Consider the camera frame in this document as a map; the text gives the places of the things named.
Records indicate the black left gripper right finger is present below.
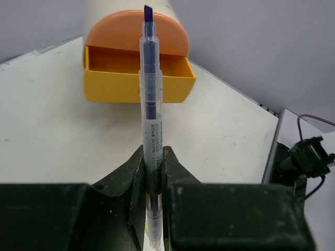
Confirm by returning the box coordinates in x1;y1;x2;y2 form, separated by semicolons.
162;146;314;250

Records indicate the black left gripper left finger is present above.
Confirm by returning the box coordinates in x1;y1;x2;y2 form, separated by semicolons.
1;147;146;250

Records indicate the grey gel pen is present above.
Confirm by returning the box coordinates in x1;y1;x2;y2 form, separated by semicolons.
139;5;163;249

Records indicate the round three-drawer storage box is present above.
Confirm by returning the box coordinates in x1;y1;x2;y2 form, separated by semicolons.
83;0;196;103

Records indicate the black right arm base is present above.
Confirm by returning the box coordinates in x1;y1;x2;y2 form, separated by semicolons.
270;136;334;201

